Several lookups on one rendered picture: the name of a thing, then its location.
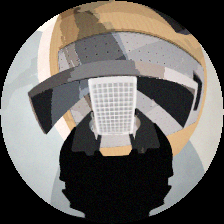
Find white well plate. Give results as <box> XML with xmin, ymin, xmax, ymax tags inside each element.
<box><xmin>88</xmin><ymin>76</ymin><xmax>137</xmax><ymax>135</ymax></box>

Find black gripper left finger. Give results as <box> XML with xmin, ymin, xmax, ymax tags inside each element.
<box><xmin>59</xmin><ymin>110</ymin><xmax>98</xmax><ymax>182</ymax></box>

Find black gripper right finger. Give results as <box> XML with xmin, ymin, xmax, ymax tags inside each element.
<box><xmin>133</xmin><ymin>108</ymin><xmax>174</xmax><ymax>178</ymax></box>

